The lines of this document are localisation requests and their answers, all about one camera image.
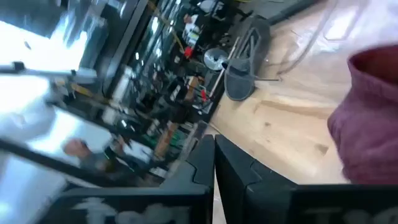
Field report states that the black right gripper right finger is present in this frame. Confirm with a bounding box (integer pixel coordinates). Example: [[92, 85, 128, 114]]
[[215, 134, 398, 224]]

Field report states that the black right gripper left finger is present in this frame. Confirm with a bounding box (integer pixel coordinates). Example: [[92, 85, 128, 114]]
[[37, 134, 216, 224]]

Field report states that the maroon knit beanie hat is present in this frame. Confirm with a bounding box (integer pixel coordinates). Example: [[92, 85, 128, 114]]
[[326, 45, 398, 185]]

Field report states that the cluttered black shelving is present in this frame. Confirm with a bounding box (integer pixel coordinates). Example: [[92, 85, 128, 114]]
[[62, 0, 249, 187]]

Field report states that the round silver disc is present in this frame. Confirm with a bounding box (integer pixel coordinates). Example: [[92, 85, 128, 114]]
[[203, 47, 229, 72]]

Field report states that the person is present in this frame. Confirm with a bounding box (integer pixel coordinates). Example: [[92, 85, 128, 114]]
[[62, 138, 110, 172]]

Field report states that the clear plastic bin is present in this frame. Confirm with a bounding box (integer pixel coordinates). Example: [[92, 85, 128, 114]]
[[276, 0, 398, 78]]

